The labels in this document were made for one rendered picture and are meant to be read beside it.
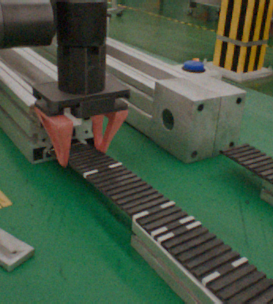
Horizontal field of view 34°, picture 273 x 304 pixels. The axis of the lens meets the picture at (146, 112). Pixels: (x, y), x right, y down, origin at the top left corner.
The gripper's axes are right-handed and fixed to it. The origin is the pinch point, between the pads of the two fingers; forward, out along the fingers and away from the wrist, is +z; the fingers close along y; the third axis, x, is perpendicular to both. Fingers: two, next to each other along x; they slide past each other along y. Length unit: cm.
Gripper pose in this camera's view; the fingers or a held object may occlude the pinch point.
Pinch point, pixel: (81, 154)
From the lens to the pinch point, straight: 57.2
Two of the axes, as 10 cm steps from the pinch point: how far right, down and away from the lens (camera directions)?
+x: 5.8, 3.3, -7.5
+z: -0.5, 9.3, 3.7
